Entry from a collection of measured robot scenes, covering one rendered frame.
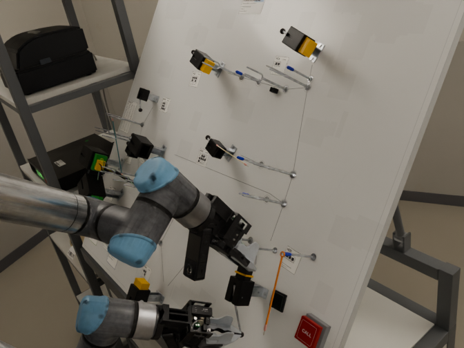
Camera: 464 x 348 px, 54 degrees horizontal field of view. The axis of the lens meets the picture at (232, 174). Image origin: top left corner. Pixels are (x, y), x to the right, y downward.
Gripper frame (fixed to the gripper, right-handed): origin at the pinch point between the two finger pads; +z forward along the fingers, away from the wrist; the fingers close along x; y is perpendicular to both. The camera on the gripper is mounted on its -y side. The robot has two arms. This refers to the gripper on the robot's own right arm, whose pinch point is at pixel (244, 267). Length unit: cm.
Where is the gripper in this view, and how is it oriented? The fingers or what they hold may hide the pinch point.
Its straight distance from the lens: 105.7
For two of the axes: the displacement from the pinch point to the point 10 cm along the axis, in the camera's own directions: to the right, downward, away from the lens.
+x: -6.4, -1.7, 7.5
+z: 5.5, 5.8, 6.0
